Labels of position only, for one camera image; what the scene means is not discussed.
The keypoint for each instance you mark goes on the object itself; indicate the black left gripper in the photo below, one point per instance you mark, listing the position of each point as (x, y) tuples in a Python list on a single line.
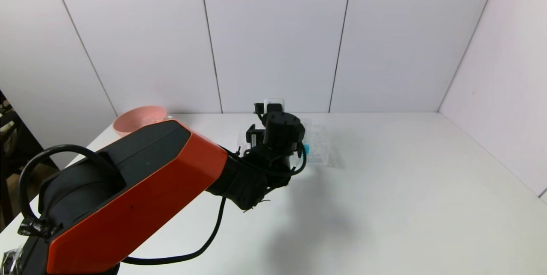
[(252, 136)]

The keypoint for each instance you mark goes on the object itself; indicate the pink plastic bowl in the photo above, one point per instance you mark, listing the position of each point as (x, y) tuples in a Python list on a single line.
[(132, 121)]

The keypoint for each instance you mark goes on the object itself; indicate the test tube with blue pigment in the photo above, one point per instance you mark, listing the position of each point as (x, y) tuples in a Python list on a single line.
[(306, 149)]

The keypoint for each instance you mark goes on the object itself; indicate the orange and black left arm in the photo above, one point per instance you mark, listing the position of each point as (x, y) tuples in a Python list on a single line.
[(149, 181)]

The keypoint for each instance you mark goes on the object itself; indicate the clear acrylic test tube rack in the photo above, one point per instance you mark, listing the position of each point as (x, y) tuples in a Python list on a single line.
[(318, 146)]

